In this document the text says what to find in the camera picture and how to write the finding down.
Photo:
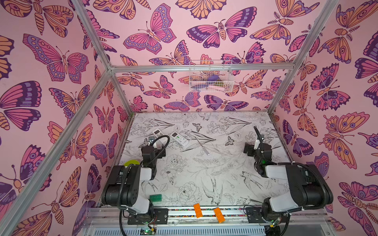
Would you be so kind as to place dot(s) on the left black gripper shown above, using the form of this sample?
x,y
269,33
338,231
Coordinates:
x,y
158,152

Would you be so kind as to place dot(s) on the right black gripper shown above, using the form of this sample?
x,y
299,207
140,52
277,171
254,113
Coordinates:
x,y
259,146

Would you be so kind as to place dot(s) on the clear handled screwdriver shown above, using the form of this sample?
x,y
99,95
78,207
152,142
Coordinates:
x,y
203,148

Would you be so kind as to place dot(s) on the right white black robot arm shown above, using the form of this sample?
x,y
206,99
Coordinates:
x,y
307,189

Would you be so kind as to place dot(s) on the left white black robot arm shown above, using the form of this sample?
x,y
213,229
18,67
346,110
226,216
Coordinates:
x,y
124,184

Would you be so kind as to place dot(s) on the small white remote control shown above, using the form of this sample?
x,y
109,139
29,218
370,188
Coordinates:
x,y
157,133

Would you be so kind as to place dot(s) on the lime green round object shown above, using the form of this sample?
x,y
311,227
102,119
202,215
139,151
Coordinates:
x,y
131,162

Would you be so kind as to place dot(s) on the green toy brick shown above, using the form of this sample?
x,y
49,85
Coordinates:
x,y
156,198

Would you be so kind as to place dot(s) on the right orange toy brick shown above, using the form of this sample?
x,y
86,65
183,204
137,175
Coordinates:
x,y
219,216

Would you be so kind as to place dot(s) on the orange toy brick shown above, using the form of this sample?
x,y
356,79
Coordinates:
x,y
219,216
198,211

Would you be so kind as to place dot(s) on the left orange toy brick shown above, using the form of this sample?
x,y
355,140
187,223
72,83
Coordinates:
x,y
198,211

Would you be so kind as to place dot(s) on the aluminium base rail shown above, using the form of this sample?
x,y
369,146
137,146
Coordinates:
x,y
182,221

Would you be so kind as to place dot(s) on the white wire basket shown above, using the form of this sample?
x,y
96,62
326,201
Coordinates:
x,y
211,77

